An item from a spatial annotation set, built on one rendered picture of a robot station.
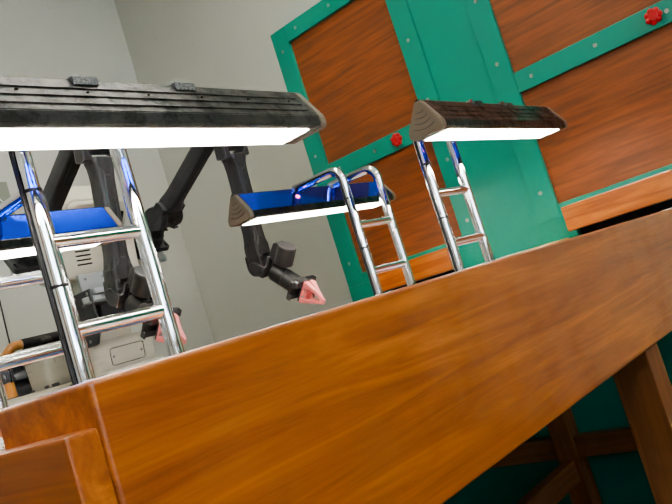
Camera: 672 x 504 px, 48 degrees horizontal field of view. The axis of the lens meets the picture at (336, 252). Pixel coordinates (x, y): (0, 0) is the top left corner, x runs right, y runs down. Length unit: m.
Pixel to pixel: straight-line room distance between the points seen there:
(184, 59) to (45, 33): 0.75
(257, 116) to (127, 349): 1.45
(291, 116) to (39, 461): 0.75
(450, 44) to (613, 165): 0.62
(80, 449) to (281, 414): 0.15
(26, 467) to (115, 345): 1.90
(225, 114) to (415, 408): 0.52
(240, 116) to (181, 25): 3.42
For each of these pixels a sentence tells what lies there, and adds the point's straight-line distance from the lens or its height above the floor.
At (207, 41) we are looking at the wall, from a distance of 4.28.
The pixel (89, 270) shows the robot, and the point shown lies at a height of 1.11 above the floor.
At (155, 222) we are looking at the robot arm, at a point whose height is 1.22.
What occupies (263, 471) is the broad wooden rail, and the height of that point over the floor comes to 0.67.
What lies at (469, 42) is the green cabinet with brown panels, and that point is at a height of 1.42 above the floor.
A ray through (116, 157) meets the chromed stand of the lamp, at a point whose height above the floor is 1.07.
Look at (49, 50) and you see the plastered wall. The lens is 4.51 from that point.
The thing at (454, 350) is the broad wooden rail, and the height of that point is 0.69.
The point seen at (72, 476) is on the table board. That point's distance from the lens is 0.45.
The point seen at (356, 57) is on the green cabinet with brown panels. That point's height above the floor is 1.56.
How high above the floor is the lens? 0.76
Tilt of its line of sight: 5 degrees up
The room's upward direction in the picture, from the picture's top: 17 degrees counter-clockwise
